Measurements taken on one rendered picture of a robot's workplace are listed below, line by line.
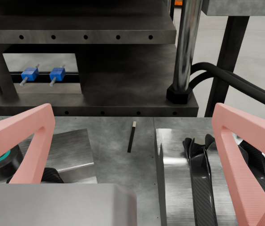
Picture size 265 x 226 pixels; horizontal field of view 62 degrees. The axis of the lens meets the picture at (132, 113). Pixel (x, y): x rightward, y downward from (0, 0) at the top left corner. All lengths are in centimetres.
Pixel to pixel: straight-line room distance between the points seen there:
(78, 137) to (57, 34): 44
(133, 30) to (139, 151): 42
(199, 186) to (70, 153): 28
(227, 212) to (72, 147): 34
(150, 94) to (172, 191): 54
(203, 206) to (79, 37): 66
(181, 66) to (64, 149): 49
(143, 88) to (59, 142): 52
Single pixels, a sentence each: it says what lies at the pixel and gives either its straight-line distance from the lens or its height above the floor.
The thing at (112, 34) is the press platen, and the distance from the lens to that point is 83.
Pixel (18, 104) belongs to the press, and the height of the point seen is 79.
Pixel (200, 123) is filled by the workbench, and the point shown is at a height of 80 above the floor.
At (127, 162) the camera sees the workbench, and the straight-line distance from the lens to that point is 62.
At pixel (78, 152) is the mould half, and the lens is 51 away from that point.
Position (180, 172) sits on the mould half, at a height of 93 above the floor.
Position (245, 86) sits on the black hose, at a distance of 79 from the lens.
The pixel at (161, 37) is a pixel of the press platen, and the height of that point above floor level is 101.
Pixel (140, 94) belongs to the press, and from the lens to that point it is 92.
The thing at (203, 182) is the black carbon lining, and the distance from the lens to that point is 46.
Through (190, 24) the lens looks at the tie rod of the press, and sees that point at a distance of 76.
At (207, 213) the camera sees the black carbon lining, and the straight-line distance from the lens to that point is 46.
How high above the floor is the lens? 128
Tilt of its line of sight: 37 degrees down
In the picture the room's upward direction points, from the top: straight up
